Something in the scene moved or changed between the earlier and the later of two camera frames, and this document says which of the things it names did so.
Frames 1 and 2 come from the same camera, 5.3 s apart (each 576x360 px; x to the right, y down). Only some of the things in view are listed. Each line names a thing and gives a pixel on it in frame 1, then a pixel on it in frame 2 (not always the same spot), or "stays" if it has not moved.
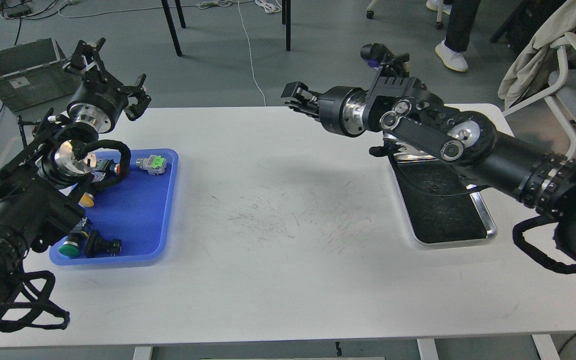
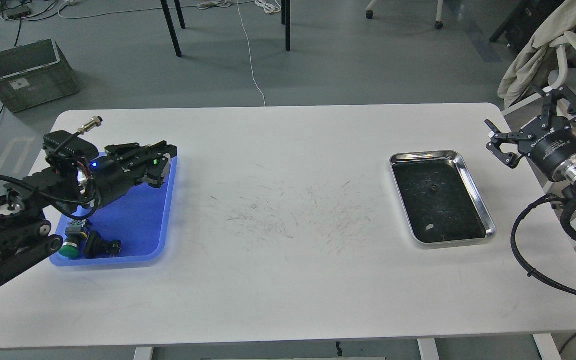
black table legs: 286,20 stays
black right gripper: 341,109 -> 552,143
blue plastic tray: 136,210 stays
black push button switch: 96,246 stays
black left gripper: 98,104 -> 124,167
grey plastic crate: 28,74 stays
